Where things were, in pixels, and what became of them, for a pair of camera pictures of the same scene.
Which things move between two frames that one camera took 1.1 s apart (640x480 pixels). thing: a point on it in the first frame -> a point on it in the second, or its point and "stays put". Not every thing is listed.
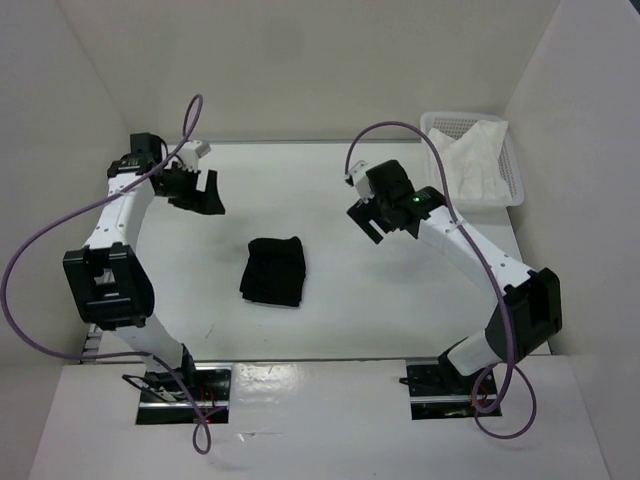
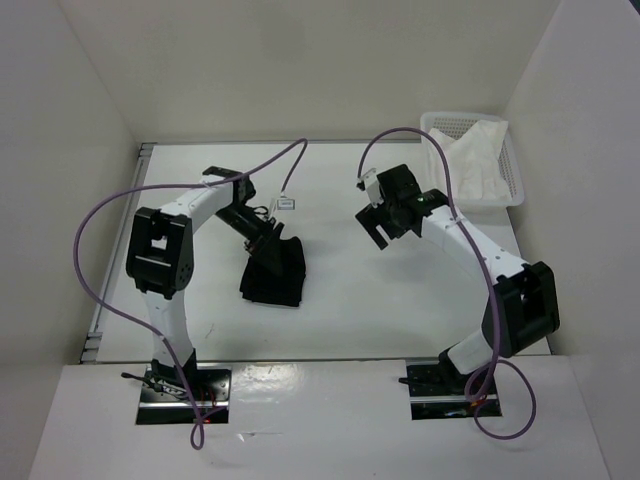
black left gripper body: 179,181 -> 257,245
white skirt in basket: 471,160 stays put
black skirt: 274,272 stays put
